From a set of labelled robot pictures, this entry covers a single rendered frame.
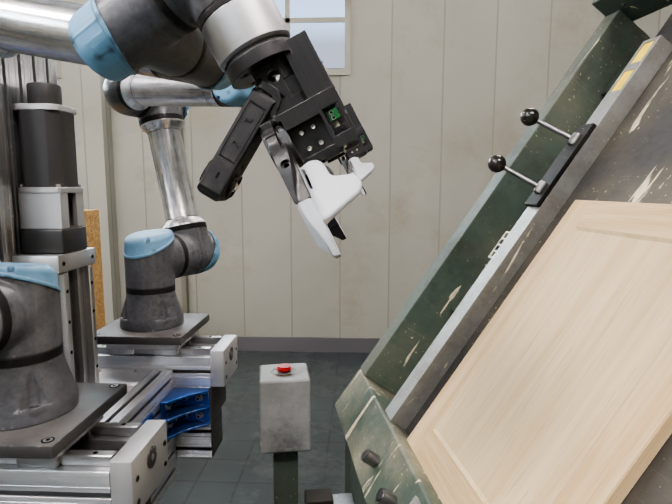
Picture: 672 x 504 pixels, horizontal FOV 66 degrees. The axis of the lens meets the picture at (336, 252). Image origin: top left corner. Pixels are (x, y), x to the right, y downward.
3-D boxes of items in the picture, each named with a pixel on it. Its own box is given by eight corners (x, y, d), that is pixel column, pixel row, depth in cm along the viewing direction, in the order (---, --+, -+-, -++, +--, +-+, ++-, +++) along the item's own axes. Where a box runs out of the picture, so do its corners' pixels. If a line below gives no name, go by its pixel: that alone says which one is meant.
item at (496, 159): (539, 200, 108) (484, 169, 112) (550, 185, 108) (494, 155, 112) (541, 196, 104) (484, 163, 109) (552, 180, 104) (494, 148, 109)
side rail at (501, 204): (392, 388, 137) (359, 367, 135) (634, 43, 134) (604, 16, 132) (398, 397, 131) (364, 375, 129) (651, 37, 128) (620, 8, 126)
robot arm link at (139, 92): (78, 61, 124) (241, 53, 101) (117, 70, 133) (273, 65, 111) (79, 111, 125) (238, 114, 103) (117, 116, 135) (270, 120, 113)
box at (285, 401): (260, 431, 133) (259, 364, 131) (307, 428, 135) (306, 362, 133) (260, 455, 122) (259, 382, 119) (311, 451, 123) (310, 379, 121)
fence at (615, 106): (399, 419, 111) (384, 410, 111) (656, 53, 109) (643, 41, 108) (405, 430, 106) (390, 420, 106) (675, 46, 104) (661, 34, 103)
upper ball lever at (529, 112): (573, 153, 108) (516, 123, 112) (583, 138, 107) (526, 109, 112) (575, 147, 104) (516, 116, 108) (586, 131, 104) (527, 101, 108)
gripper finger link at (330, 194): (378, 215, 41) (338, 136, 46) (313, 248, 42) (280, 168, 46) (387, 232, 44) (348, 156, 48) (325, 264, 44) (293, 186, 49)
